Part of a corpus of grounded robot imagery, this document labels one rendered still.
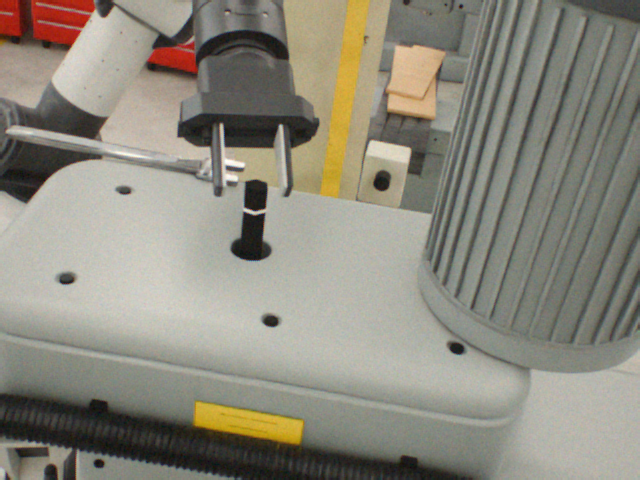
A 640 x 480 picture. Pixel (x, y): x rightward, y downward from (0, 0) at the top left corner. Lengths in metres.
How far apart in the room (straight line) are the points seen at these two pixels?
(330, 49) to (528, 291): 1.90
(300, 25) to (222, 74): 1.73
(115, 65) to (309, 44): 1.41
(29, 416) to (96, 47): 0.56
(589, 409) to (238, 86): 0.46
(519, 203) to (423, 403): 0.17
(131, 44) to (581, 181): 0.69
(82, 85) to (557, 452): 0.74
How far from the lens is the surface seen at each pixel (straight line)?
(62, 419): 0.68
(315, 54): 2.47
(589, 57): 0.53
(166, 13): 1.06
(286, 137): 0.71
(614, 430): 0.83
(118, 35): 1.09
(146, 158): 0.83
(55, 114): 1.14
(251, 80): 0.73
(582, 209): 0.57
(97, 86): 1.12
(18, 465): 2.02
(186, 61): 5.66
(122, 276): 0.68
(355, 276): 0.70
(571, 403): 0.84
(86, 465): 0.78
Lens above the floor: 2.30
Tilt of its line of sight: 34 degrees down
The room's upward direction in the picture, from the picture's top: 9 degrees clockwise
